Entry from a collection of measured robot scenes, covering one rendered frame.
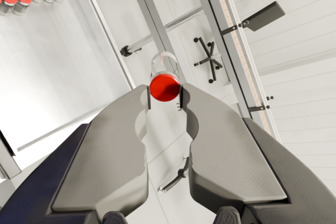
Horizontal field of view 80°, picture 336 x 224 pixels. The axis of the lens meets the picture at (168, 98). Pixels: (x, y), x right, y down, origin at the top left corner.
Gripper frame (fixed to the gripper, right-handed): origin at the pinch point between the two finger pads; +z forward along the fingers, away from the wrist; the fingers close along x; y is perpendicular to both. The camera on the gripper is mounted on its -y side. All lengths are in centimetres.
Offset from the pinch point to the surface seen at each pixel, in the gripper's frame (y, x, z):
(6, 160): 17.6, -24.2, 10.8
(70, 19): 2.3, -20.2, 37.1
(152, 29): 25, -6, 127
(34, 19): 1.2, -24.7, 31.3
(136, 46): 39, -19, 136
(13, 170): 19.2, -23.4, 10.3
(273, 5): 23, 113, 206
